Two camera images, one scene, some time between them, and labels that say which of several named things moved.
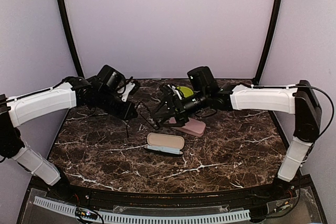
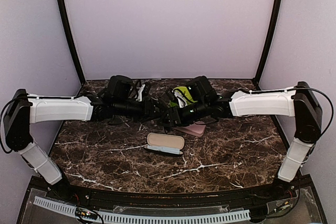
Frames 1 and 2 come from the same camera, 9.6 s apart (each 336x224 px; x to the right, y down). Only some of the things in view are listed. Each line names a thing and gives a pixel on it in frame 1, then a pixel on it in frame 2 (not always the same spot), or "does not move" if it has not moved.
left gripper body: [119, 112] to [148, 113]
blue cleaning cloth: [164, 149] does not move
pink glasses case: [192, 127] does not move
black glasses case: [166, 143] does not move
